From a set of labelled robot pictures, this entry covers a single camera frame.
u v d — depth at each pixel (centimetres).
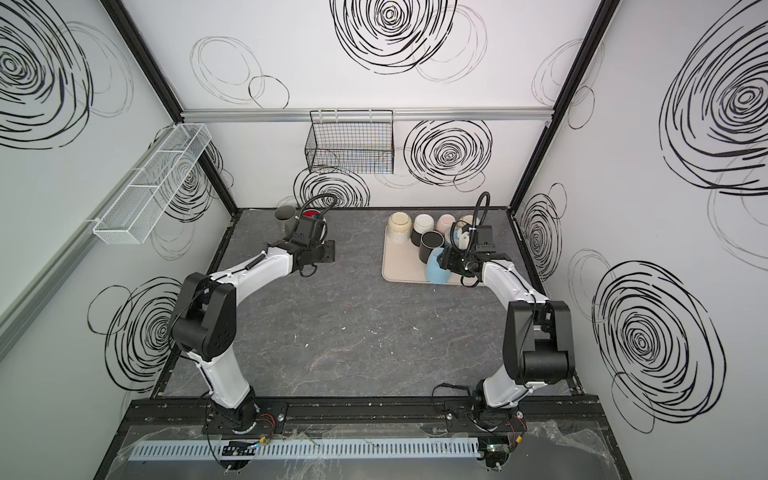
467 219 106
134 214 73
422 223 104
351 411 76
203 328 48
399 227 105
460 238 85
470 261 69
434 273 96
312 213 112
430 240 100
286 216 105
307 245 73
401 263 105
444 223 104
